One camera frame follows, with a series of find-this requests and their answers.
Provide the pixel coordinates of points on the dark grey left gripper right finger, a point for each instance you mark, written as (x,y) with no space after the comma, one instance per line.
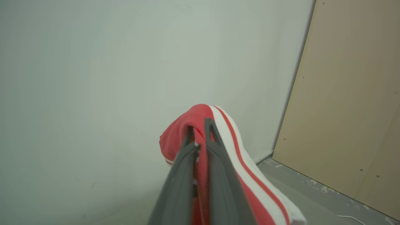
(222,187)

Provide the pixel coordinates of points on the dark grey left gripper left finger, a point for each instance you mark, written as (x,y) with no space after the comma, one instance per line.
(176,187)

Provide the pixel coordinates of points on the red white sleeveless jersey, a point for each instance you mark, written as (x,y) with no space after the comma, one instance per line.
(193,115)

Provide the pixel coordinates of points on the beige wooden wall panel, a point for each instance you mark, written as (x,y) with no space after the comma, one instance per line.
(343,93)

